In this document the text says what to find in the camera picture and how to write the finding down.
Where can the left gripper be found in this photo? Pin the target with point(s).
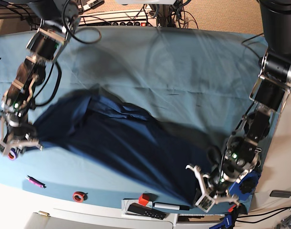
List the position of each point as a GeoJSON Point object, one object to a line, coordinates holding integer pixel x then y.
{"type": "Point", "coordinates": [207, 195]}

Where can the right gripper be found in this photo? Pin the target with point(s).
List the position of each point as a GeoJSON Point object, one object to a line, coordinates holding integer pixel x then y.
{"type": "Point", "coordinates": [21, 137]}

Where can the blue t-shirt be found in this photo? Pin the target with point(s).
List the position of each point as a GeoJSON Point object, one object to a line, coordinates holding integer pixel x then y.
{"type": "Point", "coordinates": [124, 138]}

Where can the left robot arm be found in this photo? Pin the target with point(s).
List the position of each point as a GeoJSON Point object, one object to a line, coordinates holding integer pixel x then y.
{"type": "Point", "coordinates": [236, 170]}

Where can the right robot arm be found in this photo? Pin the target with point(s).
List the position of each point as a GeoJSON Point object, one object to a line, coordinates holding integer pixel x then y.
{"type": "Point", "coordinates": [59, 22]}

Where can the purple tape roll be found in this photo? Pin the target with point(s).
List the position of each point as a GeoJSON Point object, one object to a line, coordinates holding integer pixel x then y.
{"type": "Point", "coordinates": [13, 153]}

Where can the blue box black knob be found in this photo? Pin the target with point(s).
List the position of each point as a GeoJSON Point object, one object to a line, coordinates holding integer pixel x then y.
{"type": "Point", "coordinates": [246, 187]}

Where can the blue spring clamp bottom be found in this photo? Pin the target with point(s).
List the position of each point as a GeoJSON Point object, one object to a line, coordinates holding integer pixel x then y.
{"type": "Point", "coordinates": [229, 220]}

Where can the white black marker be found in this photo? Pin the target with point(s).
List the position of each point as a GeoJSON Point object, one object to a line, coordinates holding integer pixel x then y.
{"type": "Point", "coordinates": [170, 206]}

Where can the pink marker pen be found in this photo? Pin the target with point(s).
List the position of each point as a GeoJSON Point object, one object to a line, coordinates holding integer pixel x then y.
{"type": "Point", "coordinates": [35, 182]}

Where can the grey small device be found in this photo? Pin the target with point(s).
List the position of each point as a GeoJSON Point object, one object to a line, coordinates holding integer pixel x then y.
{"type": "Point", "coordinates": [280, 194]}

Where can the red cube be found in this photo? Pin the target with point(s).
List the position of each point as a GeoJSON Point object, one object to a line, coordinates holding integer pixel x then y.
{"type": "Point", "coordinates": [144, 199]}

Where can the black remote control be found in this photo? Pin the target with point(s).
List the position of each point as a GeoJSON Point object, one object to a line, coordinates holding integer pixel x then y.
{"type": "Point", "coordinates": [146, 211]}

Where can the red tape roll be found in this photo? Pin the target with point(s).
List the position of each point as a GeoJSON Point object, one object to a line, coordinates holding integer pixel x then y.
{"type": "Point", "coordinates": [79, 196]}

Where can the light blue table cloth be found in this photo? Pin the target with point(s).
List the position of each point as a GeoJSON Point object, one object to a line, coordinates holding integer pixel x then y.
{"type": "Point", "coordinates": [195, 83]}

